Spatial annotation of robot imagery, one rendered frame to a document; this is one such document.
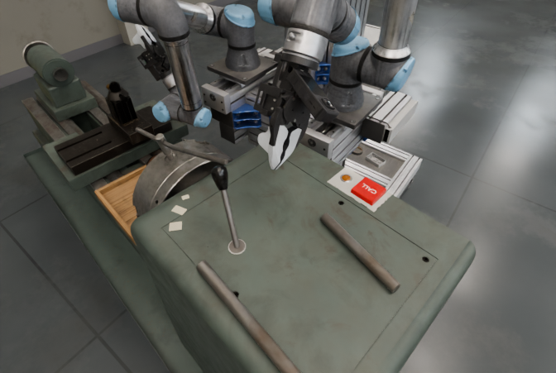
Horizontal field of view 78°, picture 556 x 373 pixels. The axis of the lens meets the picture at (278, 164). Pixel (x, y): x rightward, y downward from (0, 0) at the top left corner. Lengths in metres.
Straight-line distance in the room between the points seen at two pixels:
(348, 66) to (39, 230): 2.27
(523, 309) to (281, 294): 1.91
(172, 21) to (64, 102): 1.02
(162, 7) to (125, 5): 0.12
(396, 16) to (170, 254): 0.84
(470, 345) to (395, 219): 1.46
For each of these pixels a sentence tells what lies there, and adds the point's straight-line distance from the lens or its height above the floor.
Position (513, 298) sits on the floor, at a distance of 2.44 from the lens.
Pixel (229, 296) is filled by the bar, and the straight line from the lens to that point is 0.64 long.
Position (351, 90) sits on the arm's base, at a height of 1.24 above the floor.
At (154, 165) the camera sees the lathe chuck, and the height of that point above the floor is 1.22.
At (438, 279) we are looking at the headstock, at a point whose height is 1.26.
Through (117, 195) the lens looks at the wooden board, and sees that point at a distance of 1.44.
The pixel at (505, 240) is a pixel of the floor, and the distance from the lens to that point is 2.70.
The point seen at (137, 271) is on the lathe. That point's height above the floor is 0.54.
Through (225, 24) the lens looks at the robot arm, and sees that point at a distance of 1.48.
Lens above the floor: 1.85
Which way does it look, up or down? 42 degrees down
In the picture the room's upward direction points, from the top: straight up
